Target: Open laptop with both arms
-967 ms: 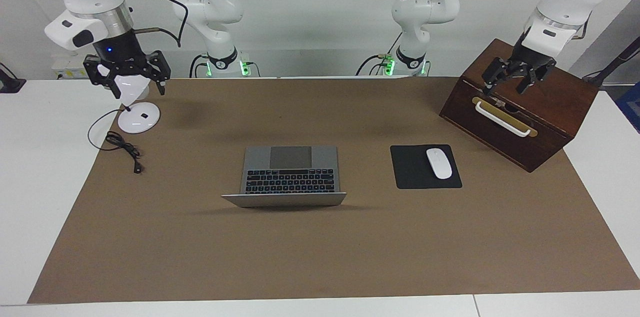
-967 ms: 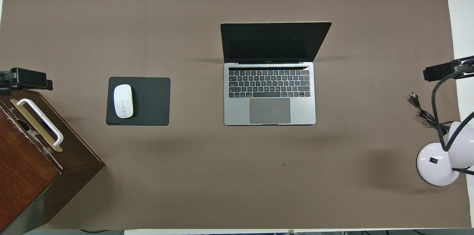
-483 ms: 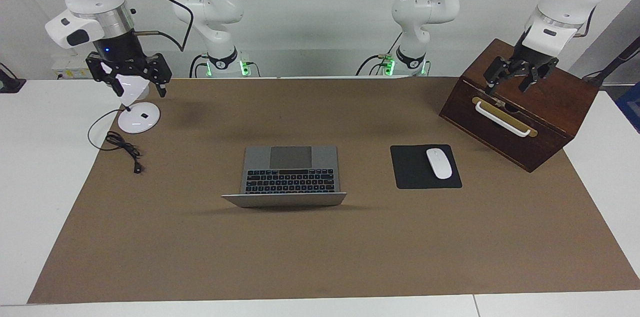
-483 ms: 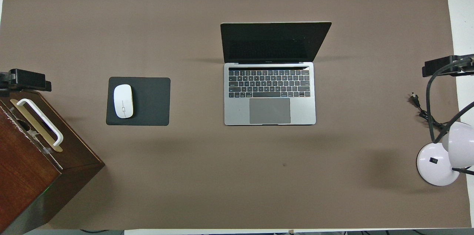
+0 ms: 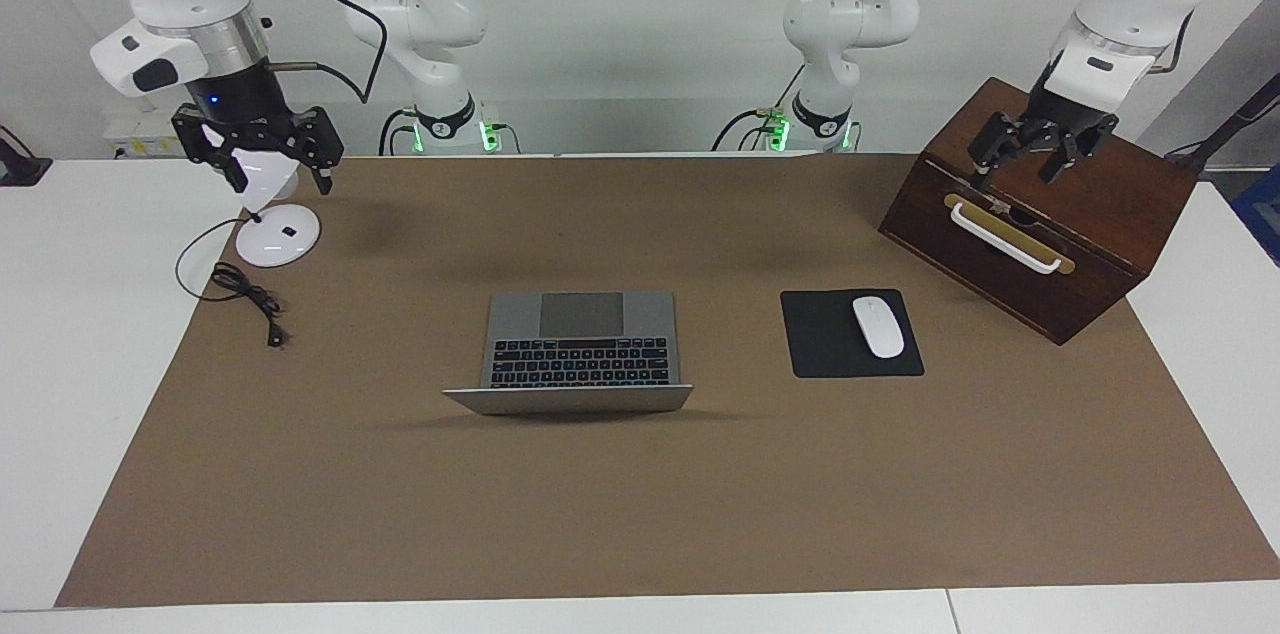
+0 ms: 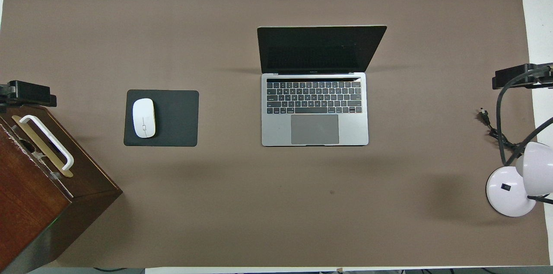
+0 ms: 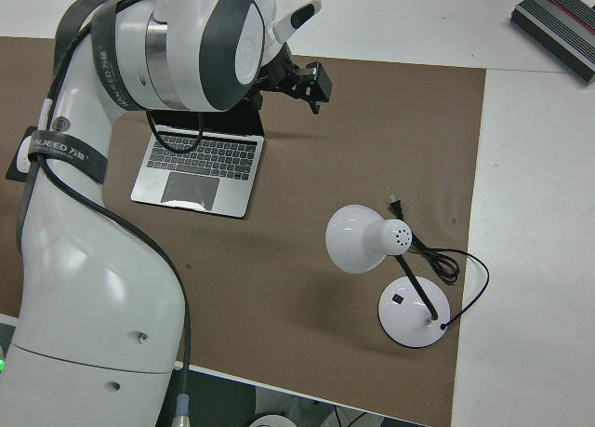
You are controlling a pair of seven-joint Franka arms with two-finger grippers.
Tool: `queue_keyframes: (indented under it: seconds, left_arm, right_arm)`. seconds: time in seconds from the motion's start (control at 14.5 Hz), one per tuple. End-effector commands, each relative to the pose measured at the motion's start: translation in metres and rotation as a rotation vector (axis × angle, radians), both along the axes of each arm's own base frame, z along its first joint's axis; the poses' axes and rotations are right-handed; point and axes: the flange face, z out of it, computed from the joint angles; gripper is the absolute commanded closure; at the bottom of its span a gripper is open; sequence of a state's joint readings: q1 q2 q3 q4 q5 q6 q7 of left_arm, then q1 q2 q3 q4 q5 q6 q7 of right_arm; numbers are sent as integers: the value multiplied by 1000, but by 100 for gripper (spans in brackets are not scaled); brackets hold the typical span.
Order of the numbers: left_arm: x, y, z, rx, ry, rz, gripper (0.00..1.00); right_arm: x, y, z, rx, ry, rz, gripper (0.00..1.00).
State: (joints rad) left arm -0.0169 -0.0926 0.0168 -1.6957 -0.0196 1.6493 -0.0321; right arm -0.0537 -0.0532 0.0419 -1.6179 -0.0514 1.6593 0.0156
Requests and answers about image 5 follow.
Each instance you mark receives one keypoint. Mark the white yellow power strip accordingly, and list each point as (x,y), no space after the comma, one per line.
(135,139)

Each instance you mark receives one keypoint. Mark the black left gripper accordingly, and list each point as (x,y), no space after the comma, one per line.
(1055,114)

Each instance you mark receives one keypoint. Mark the silver apple laptop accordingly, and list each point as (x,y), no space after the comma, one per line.
(580,314)

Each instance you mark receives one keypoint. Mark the black slanted stand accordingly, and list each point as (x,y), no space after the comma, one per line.
(1230,126)

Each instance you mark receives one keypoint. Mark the black clamp mount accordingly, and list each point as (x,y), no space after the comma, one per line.
(18,169)

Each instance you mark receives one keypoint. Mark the brown table mat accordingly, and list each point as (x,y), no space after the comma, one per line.
(640,514)

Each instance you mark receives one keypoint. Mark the white computer mouse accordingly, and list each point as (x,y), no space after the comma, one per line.
(878,326)

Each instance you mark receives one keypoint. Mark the white desk lamp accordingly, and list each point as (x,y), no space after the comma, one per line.
(275,239)

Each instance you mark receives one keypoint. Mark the blue crate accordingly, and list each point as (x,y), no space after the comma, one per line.
(1262,214)

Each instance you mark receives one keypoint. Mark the dark brown wooden box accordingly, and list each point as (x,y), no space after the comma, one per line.
(1100,204)

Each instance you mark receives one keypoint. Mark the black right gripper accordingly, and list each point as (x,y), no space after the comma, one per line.
(240,104)

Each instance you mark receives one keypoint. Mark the black mouse pad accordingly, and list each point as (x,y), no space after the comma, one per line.
(825,339)

